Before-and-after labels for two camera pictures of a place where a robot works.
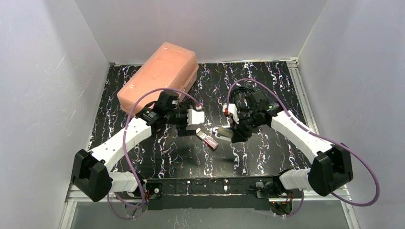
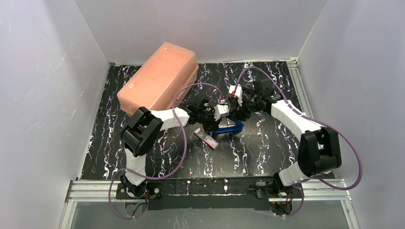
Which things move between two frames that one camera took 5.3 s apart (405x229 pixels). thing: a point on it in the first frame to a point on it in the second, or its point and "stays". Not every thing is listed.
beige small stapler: [224, 133] to [225, 121]
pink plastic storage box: [169, 67] stays
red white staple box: [207, 140] stays
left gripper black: [185, 130] to [212, 121]
